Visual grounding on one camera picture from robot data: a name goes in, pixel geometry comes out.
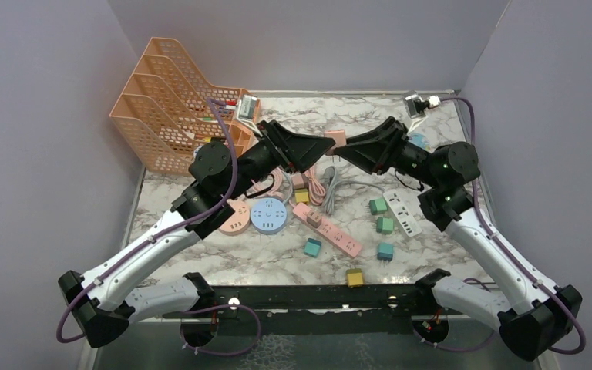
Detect pink round power strip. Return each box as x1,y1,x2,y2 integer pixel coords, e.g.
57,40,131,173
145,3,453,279
218,200,251,236

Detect pink coiled cable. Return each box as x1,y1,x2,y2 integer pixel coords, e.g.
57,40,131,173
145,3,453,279
244,166,328,207

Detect white power strip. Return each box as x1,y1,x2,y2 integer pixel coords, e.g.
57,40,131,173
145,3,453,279
382,189,422,237

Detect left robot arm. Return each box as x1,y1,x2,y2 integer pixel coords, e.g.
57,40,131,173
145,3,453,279
56,121,335,348

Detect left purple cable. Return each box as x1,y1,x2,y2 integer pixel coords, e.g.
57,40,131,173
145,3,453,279
55,96,264,358

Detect yellow plug adapter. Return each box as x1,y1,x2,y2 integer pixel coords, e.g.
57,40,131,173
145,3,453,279
294,189,311,204
345,268,365,288

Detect blue white oval device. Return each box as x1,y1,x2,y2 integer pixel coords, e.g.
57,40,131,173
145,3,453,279
409,133,432,151

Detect yellow plug adapter middle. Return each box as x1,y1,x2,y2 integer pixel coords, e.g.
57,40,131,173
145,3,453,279
294,189,311,204

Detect teal plug adapter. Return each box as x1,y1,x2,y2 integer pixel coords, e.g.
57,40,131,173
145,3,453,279
376,242,395,261
303,238,322,258

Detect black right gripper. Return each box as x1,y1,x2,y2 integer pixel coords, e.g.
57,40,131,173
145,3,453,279
335,115,442,187

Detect green plug adapter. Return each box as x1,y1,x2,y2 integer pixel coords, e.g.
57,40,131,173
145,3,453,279
375,217,395,235
368,198,389,215

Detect orange mesh file organizer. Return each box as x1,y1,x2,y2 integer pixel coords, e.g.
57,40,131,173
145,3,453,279
109,37,261,175

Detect grey coiled cable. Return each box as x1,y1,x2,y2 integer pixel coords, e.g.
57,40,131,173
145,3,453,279
321,166,385,217

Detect blue round power strip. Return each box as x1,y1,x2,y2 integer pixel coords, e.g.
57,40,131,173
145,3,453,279
251,198,288,235

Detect pink long power strip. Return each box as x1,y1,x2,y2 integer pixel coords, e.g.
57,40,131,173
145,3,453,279
292,203,362,258

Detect yellow plug adapter front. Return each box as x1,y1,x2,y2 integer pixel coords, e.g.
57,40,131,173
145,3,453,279
345,268,365,288

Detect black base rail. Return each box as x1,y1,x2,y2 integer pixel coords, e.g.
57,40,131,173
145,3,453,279
162,284,439,336

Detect tan plug adapter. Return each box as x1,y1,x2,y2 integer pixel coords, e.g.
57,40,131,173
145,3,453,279
306,210,322,228

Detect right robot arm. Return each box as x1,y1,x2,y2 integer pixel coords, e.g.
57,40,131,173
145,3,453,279
334,117,584,361

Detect pink plug adapter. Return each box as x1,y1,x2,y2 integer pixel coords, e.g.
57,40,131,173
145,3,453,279
324,129,347,156

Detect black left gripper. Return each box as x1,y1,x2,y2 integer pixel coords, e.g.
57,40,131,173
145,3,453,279
224,120,335,201

